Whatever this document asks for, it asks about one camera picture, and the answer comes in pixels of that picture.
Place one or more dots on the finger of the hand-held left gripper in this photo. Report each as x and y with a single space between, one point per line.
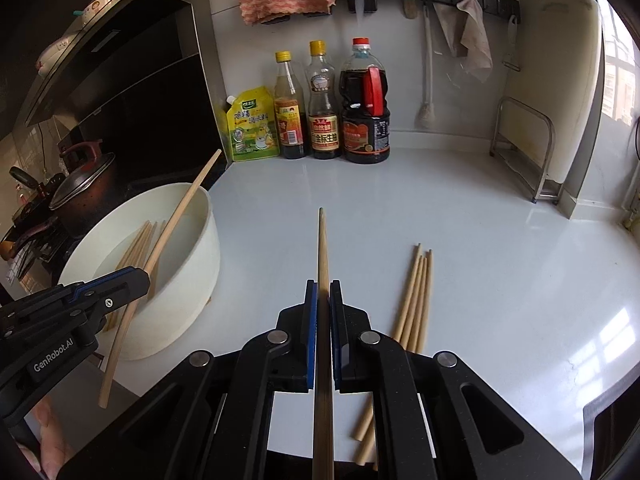
125 292
105 280

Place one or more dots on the person's left hand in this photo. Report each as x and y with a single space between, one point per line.
50 425

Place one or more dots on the wooden chopstick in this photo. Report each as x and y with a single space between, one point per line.
420 310
426 300
323 260
414 300
407 290
185 205

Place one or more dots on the clear soy sauce bottle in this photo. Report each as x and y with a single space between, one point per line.
325 135

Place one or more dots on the window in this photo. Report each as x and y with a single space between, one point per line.
617 85

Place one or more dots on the beige hanging rag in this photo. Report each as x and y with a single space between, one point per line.
475 40

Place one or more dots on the black frying pan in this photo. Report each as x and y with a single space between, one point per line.
22 176

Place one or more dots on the white cutting board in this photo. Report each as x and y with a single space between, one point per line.
565 85

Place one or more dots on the white round basin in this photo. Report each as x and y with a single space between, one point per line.
190 270

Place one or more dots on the white bottle brush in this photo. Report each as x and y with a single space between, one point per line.
425 115

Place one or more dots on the dark vinegar bottle yellow cap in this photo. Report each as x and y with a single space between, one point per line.
290 130

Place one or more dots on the black range hood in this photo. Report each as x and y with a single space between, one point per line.
150 85

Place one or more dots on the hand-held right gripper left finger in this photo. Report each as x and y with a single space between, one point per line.
311 335

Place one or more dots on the steel cutting board rack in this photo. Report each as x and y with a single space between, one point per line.
547 150

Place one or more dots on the white round object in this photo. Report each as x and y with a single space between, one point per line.
100 7

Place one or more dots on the yellow green seasoning pouch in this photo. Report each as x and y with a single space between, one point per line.
252 130

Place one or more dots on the brown pot with lid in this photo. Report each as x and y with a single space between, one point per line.
85 200

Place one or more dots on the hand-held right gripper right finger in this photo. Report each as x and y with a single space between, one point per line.
336 335

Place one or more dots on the dark steel sink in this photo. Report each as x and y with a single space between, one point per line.
607 435

